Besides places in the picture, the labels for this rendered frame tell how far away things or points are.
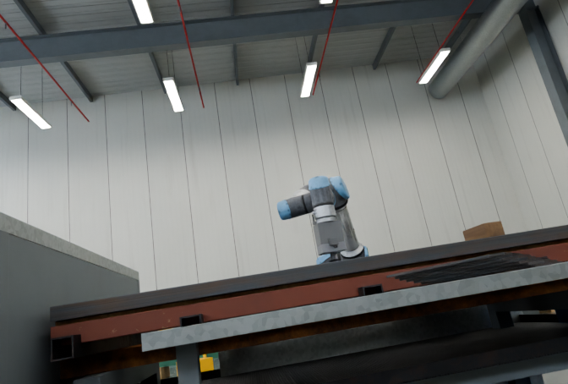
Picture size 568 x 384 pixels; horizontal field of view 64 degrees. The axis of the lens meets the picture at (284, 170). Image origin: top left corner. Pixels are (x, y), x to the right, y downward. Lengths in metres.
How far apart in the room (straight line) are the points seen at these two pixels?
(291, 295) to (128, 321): 0.40
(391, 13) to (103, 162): 8.06
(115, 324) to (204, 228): 10.65
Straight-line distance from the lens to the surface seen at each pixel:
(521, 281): 1.02
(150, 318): 1.21
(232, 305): 1.19
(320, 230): 1.57
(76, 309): 1.26
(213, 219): 11.87
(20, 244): 1.24
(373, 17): 11.01
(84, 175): 12.89
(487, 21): 11.17
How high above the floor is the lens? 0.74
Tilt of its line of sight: 17 degrees up
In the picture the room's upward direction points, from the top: 10 degrees counter-clockwise
